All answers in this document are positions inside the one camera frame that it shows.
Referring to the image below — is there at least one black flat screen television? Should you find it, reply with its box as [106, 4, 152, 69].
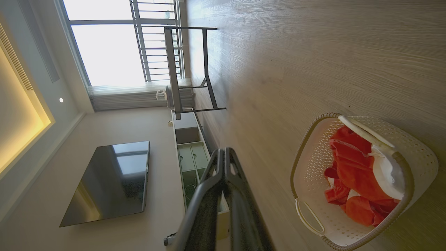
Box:
[59, 141, 151, 228]

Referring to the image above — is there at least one large bright window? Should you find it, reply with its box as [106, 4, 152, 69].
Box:
[60, 0, 186, 88]

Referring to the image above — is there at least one red and white garment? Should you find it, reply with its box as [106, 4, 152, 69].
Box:
[324, 125, 407, 227]

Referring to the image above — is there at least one ceiling air vent grille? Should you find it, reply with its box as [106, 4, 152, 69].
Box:
[0, 22, 34, 92]

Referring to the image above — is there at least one white perforated laundry basket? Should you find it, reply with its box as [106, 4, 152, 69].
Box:
[290, 112, 439, 251]

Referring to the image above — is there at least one black metal frame table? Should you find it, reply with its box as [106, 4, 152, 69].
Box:
[163, 26, 227, 121]

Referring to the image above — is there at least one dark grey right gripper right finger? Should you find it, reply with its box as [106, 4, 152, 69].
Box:
[223, 147, 274, 251]

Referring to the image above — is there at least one white low media cabinet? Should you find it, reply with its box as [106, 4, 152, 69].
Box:
[170, 109, 231, 241]

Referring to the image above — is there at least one grey balcony railing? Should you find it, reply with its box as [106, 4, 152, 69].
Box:
[130, 0, 184, 83]

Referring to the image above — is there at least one white pleated curtain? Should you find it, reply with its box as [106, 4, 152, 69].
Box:
[88, 81, 195, 112]

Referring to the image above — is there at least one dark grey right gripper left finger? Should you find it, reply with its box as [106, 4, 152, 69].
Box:
[174, 149, 225, 251]

